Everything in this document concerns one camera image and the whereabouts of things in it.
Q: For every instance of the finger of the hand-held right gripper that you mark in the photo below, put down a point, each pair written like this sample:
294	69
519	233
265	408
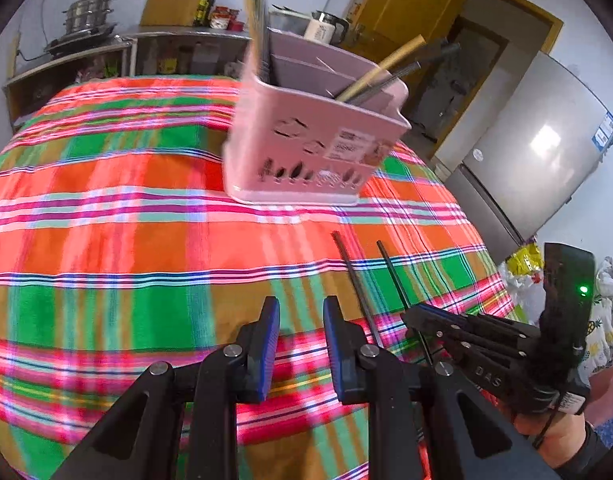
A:
491	367
436	316

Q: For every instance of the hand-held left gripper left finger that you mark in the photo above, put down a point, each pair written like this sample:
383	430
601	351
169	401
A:
270	355

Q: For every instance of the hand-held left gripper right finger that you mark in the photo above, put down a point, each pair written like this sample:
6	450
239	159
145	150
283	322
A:
335	360

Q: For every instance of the pink plastic utensil basket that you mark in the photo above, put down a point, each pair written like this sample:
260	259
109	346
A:
266	125

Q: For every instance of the metal chopstick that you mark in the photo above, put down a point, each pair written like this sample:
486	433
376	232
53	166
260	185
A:
396	78
436	56

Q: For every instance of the cream chopstick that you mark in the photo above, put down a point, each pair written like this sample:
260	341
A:
248	10
386	64

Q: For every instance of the person's right forearm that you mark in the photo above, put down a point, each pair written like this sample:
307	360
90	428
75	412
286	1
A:
593	460

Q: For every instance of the person's right hand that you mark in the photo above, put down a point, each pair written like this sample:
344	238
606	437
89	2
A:
563	435

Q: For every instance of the yellow plastic bag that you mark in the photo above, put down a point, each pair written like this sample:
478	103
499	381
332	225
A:
526	260

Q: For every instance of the white plastic bag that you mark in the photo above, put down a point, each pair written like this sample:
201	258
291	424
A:
523	297

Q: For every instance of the pineapple print cloth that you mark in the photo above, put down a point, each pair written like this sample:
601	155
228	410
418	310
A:
608	310

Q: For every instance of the silver refrigerator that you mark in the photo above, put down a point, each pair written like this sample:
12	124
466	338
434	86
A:
536	160

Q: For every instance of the plaid tablecloth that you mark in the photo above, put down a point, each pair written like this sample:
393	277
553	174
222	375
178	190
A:
111	240

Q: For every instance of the white electric kettle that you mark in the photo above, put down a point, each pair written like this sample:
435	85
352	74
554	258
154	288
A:
319	30

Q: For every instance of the yellow wooden door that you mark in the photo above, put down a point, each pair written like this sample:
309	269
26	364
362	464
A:
406	0

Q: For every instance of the grey kitchen shelf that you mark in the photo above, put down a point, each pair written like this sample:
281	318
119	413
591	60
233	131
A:
186	34

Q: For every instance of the wooden cabinet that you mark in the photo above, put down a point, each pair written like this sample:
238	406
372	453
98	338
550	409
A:
31	87

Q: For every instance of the gas stove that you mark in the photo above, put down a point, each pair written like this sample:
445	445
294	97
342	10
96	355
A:
81	42

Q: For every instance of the steel steamer pot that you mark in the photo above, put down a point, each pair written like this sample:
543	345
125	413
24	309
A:
89	12

